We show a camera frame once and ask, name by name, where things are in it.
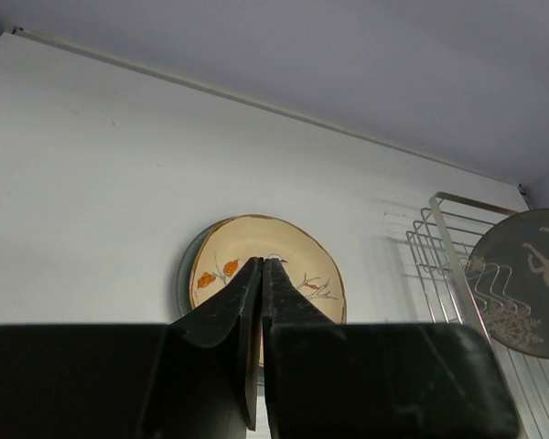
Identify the grey crane pattern plate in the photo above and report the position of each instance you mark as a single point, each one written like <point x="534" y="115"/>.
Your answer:
<point x="508" y="275"/>

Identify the metal wire dish rack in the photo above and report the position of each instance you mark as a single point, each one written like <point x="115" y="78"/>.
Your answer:
<point x="440" y="242"/>

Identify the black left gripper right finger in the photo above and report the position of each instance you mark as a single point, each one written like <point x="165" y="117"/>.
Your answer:
<point x="399" y="380"/>

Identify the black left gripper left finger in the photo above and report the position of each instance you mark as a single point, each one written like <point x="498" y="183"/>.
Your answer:
<point x="194" y="378"/>

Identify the teal blue plate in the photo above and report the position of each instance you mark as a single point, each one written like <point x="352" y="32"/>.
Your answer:
<point x="184" y="271"/>

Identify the beige bird plate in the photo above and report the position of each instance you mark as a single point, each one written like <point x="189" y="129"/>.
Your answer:
<point x="310" y="268"/>

